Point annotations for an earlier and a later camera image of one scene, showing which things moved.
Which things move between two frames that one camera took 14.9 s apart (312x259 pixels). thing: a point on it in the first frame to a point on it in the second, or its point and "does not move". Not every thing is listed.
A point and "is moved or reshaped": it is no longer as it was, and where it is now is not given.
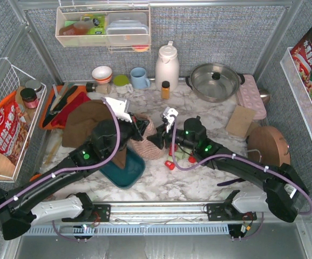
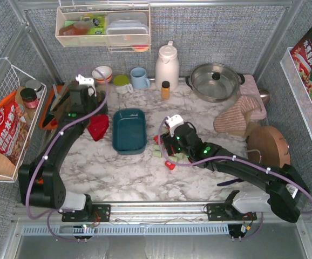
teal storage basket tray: (126, 178) is moved or reshaped
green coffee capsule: (182, 155) does not move
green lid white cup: (121, 84) does not move
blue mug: (140, 81) does not move
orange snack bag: (6, 129) does not move
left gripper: (138, 127) to (78, 88)
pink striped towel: (145, 148) to (235, 120)
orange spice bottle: (165, 90) does not move
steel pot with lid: (215, 82) does not move
